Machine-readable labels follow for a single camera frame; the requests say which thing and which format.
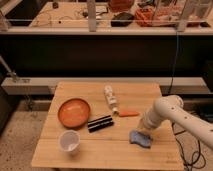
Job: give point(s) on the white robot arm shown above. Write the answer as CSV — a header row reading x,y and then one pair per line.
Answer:
x,y
171,108

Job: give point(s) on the white ceramic cup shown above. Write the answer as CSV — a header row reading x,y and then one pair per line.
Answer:
x,y
69,142

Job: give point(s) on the white tube bottle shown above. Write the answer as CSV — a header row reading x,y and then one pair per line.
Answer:
x,y
111,99

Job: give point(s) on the orange carrot toy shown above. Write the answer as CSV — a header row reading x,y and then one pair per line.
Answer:
x,y
128,113

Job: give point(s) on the black rectangular box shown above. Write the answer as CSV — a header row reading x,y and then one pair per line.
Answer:
x,y
100,123

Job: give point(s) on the orange bowl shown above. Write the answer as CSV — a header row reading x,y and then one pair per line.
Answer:
x,y
74,113

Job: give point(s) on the wooden table board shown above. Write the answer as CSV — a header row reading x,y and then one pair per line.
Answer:
x,y
108,148

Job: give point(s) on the black bag on bench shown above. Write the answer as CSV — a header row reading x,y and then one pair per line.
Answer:
x,y
122,20

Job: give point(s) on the orange crate on bench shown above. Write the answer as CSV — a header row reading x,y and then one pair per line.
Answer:
x,y
153,18

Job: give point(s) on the metal clamp bracket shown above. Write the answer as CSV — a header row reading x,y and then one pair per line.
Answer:
x,y
12,74

